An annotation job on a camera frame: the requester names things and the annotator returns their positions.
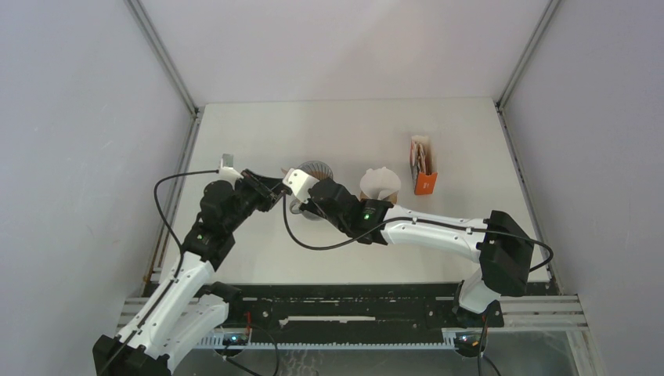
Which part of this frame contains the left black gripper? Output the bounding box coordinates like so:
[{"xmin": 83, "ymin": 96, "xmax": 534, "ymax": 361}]
[{"xmin": 224, "ymin": 169, "xmax": 284, "ymax": 233}]

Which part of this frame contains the grey glass carafe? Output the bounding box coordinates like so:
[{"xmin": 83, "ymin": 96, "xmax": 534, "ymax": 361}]
[{"xmin": 289, "ymin": 199, "xmax": 323, "ymax": 221}]

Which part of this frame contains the white paper coffee filter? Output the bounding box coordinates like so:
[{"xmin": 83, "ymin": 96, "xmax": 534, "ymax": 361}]
[{"xmin": 359, "ymin": 167, "xmax": 402, "ymax": 204}]

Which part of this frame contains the grey ribbed dripper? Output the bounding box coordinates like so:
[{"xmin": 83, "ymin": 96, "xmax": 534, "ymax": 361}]
[{"xmin": 298, "ymin": 161, "xmax": 334, "ymax": 180}]

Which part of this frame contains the small wooden dripper ring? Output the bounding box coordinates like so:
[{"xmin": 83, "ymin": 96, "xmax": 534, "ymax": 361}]
[{"xmin": 360, "ymin": 190, "xmax": 399, "ymax": 204}]

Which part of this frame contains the orange coffee filter box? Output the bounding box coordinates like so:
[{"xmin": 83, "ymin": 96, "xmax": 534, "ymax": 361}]
[{"xmin": 409, "ymin": 136, "xmax": 438, "ymax": 196}]

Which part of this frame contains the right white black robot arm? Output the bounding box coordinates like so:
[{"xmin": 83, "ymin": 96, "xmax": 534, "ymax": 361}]
[{"xmin": 293, "ymin": 179, "xmax": 535, "ymax": 326}]

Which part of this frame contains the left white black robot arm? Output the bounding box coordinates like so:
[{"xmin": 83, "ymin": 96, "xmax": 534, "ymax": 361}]
[{"xmin": 92, "ymin": 169, "xmax": 291, "ymax": 375}]

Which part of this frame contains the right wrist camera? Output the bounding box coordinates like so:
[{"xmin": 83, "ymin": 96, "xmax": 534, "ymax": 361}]
[{"xmin": 282, "ymin": 168, "xmax": 319, "ymax": 203}]

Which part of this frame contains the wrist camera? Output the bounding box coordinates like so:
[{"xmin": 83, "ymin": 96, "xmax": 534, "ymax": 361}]
[
  {"xmin": 218, "ymin": 154, "xmax": 242, "ymax": 184},
  {"xmin": 282, "ymin": 168, "xmax": 319, "ymax": 203}
]

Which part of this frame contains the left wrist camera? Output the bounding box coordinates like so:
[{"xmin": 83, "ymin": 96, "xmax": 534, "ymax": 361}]
[{"xmin": 218, "ymin": 154, "xmax": 242, "ymax": 184}]

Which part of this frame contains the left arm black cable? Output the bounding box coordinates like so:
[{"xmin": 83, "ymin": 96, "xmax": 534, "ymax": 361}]
[{"xmin": 101, "ymin": 169, "xmax": 220, "ymax": 376}]

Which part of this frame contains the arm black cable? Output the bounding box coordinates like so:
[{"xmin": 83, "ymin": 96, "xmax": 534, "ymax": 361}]
[
  {"xmin": 281, "ymin": 193, "xmax": 554, "ymax": 376},
  {"xmin": 101, "ymin": 169, "xmax": 220, "ymax": 376}
]

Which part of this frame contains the black mounting base plate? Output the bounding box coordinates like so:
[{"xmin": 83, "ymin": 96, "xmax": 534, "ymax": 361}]
[{"xmin": 143, "ymin": 282, "xmax": 507, "ymax": 345}]

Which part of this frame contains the white cable duct strip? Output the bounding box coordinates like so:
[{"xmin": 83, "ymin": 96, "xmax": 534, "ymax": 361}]
[{"xmin": 193, "ymin": 331, "xmax": 457, "ymax": 350}]

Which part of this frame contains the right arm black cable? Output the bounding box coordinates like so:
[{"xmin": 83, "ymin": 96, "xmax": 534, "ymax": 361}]
[{"xmin": 281, "ymin": 193, "xmax": 554, "ymax": 376}]

